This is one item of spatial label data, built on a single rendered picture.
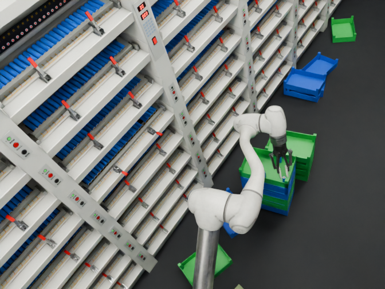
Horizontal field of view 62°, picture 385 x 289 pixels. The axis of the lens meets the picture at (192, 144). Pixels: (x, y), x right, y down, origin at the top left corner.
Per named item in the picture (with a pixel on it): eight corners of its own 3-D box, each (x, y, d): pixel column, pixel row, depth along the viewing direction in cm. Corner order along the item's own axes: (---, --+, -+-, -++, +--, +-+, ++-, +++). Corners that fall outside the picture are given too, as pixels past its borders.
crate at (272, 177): (295, 160, 198) (296, 153, 192) (287, 188, 189) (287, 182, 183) (250, 151, 211) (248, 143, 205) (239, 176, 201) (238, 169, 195)
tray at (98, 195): (174, 117, 176) (173, 108, 168) (98, 204, 153) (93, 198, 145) (146, 100, 182) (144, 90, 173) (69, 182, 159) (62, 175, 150)
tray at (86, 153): (164, 92, 160) (161, 74, 148) (78, 184, 138) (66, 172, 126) (133, 73, 166) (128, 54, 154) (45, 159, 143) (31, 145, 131)
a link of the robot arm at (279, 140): (287, 135, 170) (289, 144, 172) (283, 128, 178) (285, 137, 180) (271, 138, 171) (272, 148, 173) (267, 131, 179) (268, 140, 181)
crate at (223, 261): (215, 239, 222) (212, 235, 216) (233, 262, 210) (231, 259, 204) (180, 267, 216) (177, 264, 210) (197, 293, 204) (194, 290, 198)
